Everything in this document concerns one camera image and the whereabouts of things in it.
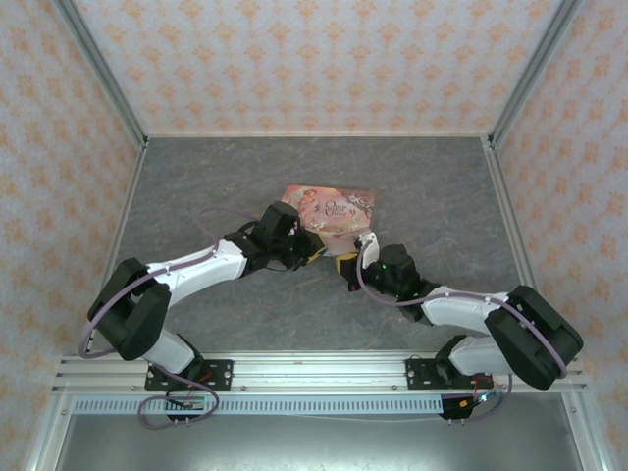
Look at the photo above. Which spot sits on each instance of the small circuit board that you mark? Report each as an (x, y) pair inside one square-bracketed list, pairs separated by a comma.
[(189, 404), (483, 396)]

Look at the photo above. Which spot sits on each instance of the lower aluminium frame leg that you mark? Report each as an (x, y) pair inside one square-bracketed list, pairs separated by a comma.
[(586, 436), (46, 436)]

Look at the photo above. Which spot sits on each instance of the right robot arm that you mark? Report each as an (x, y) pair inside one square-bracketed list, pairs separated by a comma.
[(461, 309)]

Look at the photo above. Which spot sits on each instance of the aluminium frame post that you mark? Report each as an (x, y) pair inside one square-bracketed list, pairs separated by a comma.
[(105, 78), (530, 78)]

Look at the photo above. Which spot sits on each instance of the wide aluminium base rail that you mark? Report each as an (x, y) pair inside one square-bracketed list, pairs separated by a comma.
[(319, 373)]

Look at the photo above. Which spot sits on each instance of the pink decorated keepsake box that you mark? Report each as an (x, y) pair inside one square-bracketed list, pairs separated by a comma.
[(338, 211)]

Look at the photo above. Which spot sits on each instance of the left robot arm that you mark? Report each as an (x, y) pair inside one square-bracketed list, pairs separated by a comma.
[(196, 270)]

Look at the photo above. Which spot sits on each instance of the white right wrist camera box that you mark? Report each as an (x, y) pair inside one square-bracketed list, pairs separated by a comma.
[(367, 244)]

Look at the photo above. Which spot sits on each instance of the grey metal panel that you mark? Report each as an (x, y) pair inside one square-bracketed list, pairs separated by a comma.
[(319, 444)]

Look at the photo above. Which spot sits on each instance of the aluminium table side rail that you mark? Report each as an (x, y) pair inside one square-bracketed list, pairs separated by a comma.
[(505, 196), (122, 216)]

